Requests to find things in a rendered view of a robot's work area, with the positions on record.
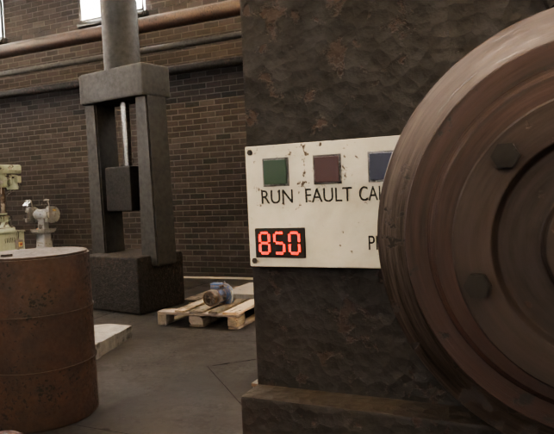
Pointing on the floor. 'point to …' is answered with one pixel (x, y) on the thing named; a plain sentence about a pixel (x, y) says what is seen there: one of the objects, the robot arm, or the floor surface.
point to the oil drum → (40, 339)
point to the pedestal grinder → (42, 222)
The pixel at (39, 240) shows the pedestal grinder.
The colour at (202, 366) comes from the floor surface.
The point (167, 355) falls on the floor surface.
